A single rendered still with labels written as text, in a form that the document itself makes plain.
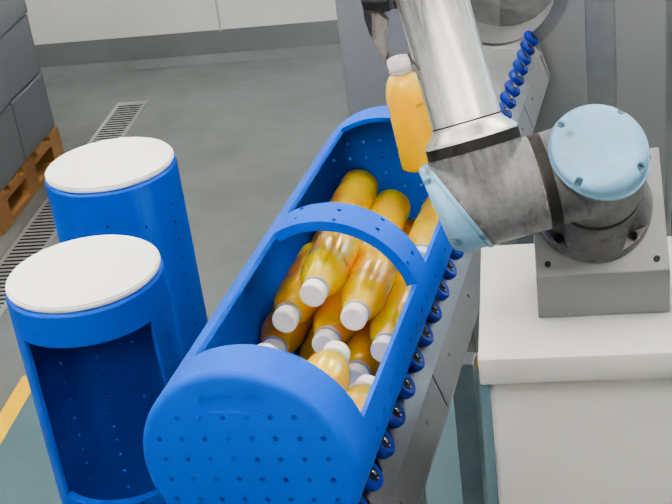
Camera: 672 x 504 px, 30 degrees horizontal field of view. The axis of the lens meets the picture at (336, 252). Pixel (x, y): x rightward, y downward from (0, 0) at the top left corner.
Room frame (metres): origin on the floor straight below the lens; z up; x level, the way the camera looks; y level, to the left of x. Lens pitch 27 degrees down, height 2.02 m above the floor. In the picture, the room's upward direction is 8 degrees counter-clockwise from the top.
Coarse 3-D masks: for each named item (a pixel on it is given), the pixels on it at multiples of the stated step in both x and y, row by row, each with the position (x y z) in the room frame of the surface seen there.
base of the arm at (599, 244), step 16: (640, 208) 1.41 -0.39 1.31; (576, 224) 1.39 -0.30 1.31; (624, 224) 1.39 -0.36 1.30; (640, 224) 1.42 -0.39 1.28; (560, 240) 1.45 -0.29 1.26; (576, 240) 1.41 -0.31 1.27; (592, 240) 1.40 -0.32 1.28; (608, 240) 1.40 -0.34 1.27; (624, 240) 1.41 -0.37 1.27; (640, 240) 1.43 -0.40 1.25; (576, 256) 1.43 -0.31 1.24; (592, 256) 1.42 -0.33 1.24; (608, 256) 1.42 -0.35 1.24
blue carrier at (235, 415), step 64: (384, 128) 2.09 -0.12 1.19; (320, 192) 2.10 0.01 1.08; (256, 256) 1.62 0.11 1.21; (448, 256) 1.82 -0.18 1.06; (256, 320) 1.70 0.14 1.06; (192, 384) 1.28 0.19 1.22; (256, 384) 1.26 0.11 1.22; (320, 384) 1.28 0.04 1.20; (384, 384) 1.38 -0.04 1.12; (192, 448) 1.29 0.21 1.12; (256, 448) 1.26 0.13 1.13; (320, 448) 1.24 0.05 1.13
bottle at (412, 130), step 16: (400, 80) 1.96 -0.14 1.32; (416, 80) 1.96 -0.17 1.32; (400, 96) 1.95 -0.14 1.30; (416, 96) 1.95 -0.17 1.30; (400, 112) 1.95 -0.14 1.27; (416, 112) 1.95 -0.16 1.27; (400, 128) 1.95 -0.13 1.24; (416, 128) 1.94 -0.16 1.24; (400, 144) 1.96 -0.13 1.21; (416, 144) 1.94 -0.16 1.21; (400, 160) 1.97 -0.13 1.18; (416, 160) 1.94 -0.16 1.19
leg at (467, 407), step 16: (464, 368) 2.17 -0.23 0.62; (464, 384) 2.17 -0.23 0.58; (464, 400) 2.17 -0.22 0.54; (464, 416) 2.17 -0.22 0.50; (480, 416) 2.19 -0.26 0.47; (464, 432) 2.17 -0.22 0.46; (480, 432) 2.18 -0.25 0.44; (464, 448) 2.17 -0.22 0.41; (480, 448) 2.17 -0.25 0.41; (464, 464) 2.17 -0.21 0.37; (480, 464) 2.16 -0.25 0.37; (464, 480) 2.17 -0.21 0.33; (480, 480) 2.16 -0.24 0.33; (464, 496) 2.17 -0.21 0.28; (480, 496) 2.16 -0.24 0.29
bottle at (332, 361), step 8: (320, 352) 1.44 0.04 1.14; (328, 352) 1.44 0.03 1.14; (336, 352) 1.45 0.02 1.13; (312, 360) 1.42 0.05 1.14; (320, 360) 1.42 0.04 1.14; (328, 360) 1.42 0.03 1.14; (336, 360) 1.42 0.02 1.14; (344, 360) 1.44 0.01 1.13; (320, 368) 1.40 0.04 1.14; (328, 368) 1.40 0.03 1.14; (336, 368) 1.41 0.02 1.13; (344, 368) 1.42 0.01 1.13; (336, 376) 1.39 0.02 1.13; (344, 376) 1.41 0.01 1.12; (344, 384) 1.40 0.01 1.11
